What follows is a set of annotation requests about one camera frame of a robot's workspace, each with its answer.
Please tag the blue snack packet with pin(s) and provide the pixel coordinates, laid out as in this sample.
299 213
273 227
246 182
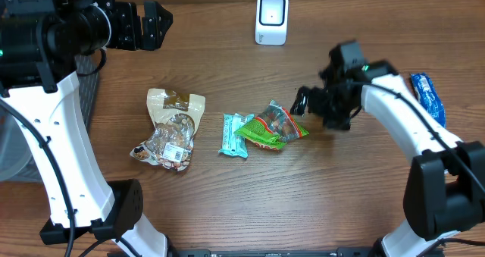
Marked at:
428 98

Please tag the green candy packet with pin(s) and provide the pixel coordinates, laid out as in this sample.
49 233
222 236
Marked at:
272 129

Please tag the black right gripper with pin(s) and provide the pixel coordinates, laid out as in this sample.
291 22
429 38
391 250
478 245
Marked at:
341 121

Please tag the grey plastic basket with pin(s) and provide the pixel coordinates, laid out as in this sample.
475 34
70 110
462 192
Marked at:
17 163

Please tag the white barcode scanner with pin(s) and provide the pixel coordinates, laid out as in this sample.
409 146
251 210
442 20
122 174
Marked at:
271 22

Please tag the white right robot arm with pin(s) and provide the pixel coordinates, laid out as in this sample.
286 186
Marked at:
444 194

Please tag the beige nut snack bag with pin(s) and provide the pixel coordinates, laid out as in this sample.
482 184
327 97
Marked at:
176 118

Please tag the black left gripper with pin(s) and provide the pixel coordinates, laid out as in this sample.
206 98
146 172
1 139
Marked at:
132 38

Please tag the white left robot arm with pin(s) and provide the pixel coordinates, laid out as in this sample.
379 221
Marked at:
40 40

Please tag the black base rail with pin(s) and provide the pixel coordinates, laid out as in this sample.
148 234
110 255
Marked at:
340 252

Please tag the teal snack packet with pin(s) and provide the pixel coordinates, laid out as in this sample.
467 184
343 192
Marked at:
233 144

